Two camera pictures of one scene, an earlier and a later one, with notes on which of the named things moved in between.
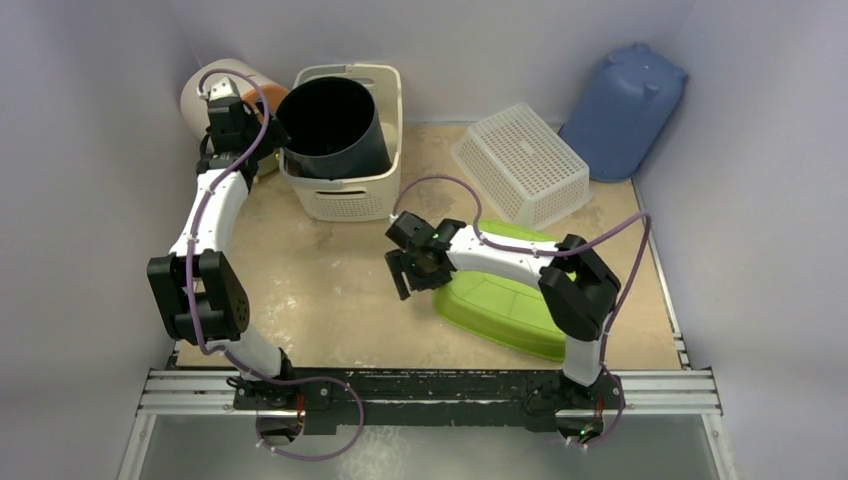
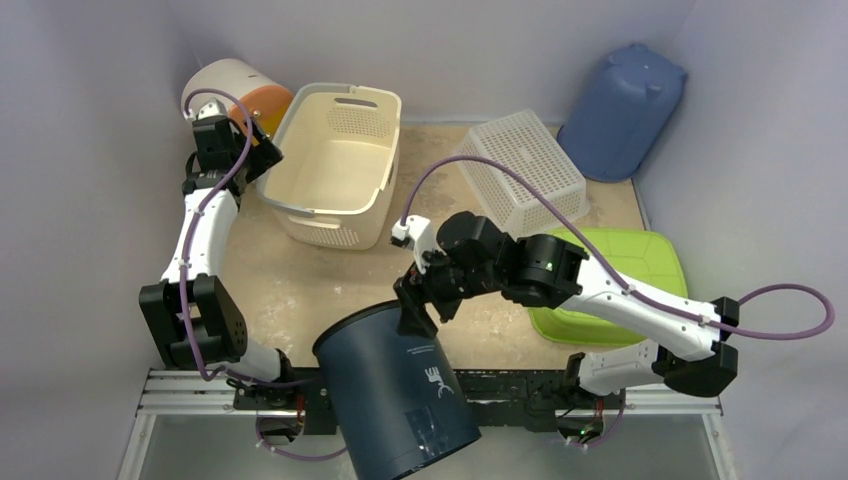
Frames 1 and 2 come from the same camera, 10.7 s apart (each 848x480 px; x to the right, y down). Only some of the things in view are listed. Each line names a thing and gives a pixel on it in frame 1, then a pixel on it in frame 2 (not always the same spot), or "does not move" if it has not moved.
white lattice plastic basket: (522, 167) does not move
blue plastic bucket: (623, 112) does not move
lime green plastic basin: (506, 310) -> (638, 256)
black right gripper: (400, 273) -> (420, 291)
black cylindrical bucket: (333, 130) -> (397, 402)
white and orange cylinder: (194, 102) does not move
